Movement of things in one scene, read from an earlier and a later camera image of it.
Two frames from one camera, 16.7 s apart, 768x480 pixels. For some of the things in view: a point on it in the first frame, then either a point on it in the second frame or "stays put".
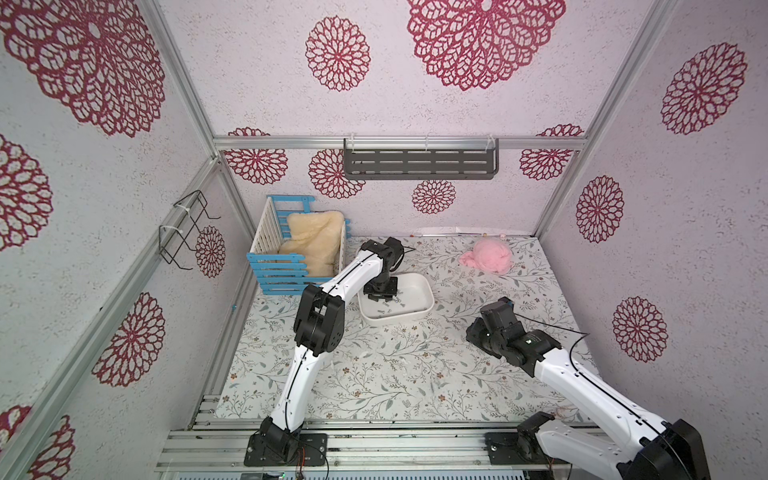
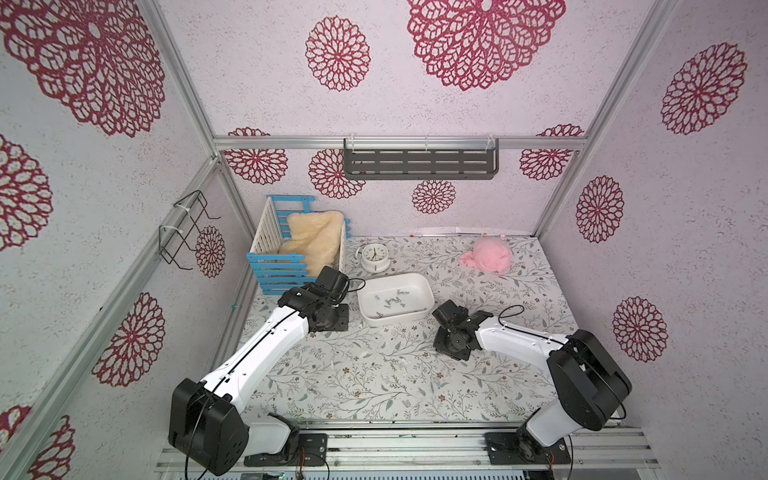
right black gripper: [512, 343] -> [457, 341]
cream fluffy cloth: [315, 236] stays put
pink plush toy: [490, 254] stays put
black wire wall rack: [170, 240] stays put
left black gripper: [388, 294] -> [342, 322]
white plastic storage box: [415, 295] stays put
